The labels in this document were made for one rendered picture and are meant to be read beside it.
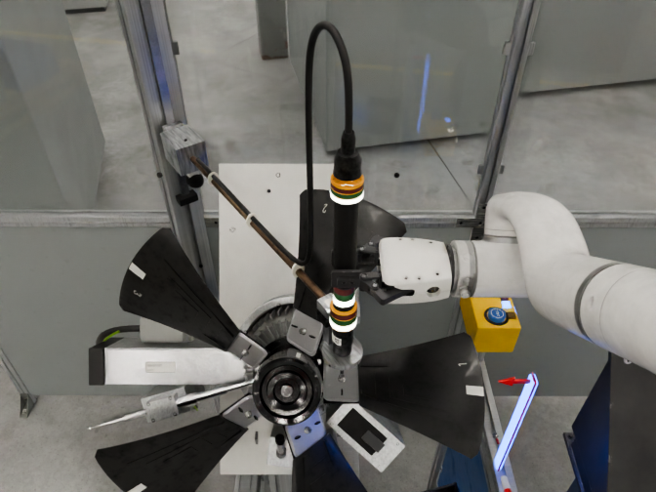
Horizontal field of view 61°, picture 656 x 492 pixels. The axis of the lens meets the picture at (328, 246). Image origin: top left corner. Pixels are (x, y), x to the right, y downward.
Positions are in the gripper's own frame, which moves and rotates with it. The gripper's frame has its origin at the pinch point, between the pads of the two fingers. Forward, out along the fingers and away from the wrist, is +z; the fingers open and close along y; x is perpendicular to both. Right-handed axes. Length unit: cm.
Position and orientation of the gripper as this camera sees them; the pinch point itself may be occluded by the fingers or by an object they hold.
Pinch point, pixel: (345, 267)
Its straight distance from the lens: 81.8
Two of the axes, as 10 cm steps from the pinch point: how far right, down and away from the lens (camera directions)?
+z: -10.0, -0.1, -0.1
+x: 0.1, -7.4, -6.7
